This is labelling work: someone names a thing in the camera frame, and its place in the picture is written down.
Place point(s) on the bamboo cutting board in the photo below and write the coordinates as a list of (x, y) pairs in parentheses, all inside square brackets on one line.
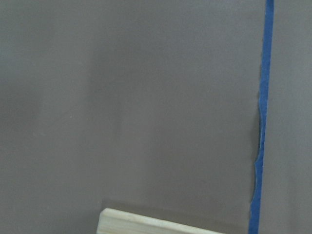
[(112, 221)]

